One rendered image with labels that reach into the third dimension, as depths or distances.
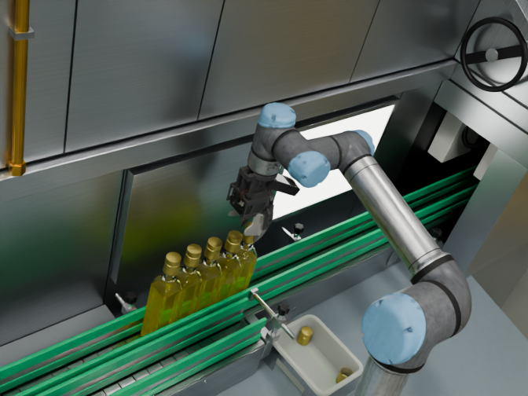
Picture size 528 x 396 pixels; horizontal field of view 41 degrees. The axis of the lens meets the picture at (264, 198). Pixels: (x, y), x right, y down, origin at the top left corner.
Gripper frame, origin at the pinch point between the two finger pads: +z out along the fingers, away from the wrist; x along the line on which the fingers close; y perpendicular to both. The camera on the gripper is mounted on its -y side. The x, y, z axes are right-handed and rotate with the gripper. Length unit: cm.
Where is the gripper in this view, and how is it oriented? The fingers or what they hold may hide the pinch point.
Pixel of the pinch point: (251, 229)
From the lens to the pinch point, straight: 169.4
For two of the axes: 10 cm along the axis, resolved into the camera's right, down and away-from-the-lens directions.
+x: 5.6, 6.3, -5.5
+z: -2.3, 7.4, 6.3
